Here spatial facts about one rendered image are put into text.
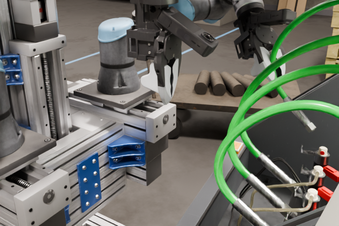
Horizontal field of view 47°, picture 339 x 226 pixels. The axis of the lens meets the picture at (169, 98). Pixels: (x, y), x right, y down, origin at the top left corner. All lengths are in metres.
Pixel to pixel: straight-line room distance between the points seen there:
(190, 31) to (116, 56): 0.62
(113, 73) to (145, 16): 0.59
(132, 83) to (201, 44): 0.66
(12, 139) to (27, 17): 0.34
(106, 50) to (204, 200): 0.59
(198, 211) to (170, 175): 1.83
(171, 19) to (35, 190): 0.50
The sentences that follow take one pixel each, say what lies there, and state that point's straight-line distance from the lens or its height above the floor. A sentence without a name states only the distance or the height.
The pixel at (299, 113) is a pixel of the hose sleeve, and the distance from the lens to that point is 0.94.
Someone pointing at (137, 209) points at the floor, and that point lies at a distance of 2.45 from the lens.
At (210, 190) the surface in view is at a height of 0.95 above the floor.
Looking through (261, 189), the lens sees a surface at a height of 1.11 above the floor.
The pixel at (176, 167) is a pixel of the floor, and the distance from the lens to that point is 2.83.
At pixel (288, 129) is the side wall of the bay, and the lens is 1.20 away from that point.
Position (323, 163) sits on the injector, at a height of 1.10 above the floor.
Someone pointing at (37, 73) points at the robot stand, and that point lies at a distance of 1.17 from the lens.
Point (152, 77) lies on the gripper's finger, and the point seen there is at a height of 1.27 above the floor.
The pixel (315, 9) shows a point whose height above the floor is 1.39.
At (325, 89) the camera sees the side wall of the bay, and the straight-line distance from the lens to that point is 1.14.
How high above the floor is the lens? 1.52
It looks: 23 degrees down
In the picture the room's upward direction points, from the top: straight up
